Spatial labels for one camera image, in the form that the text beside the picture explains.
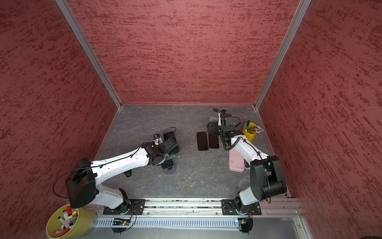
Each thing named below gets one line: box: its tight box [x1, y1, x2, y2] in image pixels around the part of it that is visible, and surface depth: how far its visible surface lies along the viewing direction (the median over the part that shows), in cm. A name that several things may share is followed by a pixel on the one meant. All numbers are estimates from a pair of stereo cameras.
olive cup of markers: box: [46, 204, 97, 239], surface depth 62 cm
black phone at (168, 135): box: [163, 130, 177, 142], surface depth 91 cm
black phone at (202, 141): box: [196, 131, 209, 151], surface depth 103 cm
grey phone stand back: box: [208, 115, 219, 123], surface depth 105 cm
